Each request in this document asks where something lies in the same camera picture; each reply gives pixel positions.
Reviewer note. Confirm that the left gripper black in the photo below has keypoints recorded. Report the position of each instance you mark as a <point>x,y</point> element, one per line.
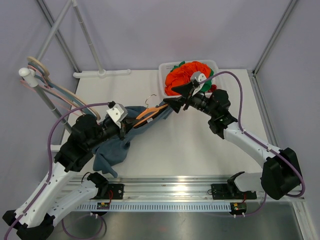
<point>125,125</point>

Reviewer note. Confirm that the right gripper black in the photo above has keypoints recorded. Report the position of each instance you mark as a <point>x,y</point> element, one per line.
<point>185,90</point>

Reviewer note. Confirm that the orange t shirt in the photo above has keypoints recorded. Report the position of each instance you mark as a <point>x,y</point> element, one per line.
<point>181,75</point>

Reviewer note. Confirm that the orange hanger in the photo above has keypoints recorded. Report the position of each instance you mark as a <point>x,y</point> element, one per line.
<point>149,112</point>

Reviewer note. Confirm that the white t shirt red print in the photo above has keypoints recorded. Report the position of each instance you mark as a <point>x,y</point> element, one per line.
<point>213,88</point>

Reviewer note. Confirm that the blue grey t shirt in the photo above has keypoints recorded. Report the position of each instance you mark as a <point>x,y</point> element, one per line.
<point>115,150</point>

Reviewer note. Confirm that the beige hanger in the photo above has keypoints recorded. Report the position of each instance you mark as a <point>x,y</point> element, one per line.
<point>43,69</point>

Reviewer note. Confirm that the blue hanger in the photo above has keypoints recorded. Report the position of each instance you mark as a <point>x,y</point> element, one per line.
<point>61,90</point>

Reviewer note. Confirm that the pink wire hanger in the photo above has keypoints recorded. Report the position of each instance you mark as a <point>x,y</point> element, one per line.
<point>56,98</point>

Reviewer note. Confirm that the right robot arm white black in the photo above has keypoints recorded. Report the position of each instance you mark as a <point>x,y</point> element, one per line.
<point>280,173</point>

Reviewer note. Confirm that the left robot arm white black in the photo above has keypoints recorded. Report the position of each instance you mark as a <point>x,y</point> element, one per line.
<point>38,216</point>

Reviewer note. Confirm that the white plastic basket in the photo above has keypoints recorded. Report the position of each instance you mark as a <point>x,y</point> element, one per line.
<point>165,68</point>

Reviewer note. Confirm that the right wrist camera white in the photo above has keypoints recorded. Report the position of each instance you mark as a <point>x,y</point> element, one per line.
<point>198,80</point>

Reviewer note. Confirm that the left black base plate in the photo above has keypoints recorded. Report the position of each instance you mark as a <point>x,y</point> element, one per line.
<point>115,191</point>

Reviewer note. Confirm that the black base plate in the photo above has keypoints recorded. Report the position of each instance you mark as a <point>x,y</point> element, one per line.
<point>115,191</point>
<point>222,191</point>

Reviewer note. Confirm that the aluminium mounting rail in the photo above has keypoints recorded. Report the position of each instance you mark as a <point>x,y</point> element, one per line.
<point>168,189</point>

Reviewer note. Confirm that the white slotted cable duct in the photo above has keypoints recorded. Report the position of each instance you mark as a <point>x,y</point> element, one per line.
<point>154,207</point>

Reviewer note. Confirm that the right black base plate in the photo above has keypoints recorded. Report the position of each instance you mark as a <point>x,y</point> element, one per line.
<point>222,191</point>

